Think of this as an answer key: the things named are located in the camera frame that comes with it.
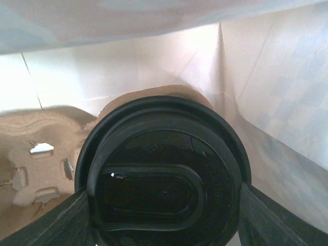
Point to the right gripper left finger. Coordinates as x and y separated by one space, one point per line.
66 224

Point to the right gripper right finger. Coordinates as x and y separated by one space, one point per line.
262 221

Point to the cardboard cup carrier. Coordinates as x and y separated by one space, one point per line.
39 151

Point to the single black cup lid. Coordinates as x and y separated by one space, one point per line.
163 170

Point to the blue checkered paper bag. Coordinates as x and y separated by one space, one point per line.
262 65

